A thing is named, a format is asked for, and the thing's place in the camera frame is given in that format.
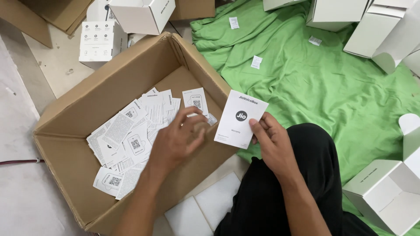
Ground white box with code label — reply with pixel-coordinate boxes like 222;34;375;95
86;0;117;22

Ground red cable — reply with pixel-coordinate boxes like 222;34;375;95
0;159;45;166

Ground person's right hand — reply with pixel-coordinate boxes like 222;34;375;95
249;112;301;180

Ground open white carton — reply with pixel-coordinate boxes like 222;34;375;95
108;0;176;36
342;113;420;236
343;0;420;75

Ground green cloth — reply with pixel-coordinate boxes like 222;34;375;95
190;0;420;236

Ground white foam pad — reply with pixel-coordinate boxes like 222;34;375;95
194;172;242;232
164;196;214;236

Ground brown cardboard piece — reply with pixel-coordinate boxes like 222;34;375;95
169;0;216;21

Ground white warranty card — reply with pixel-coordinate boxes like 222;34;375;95
214;89;269;150

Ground pile of white leaflets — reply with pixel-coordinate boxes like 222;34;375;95
86;87;210;201

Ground person's left hand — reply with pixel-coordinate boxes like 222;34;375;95
146;107;210;176

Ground person's black trousers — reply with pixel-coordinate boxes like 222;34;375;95
214;123;378;236

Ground white printed product box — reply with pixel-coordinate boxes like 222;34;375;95
79;21;128;70

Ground flat brown cardboard sheets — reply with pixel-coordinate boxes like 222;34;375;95
0;0;93;49

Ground large brown cardboard box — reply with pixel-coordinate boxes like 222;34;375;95
33;32;240;235

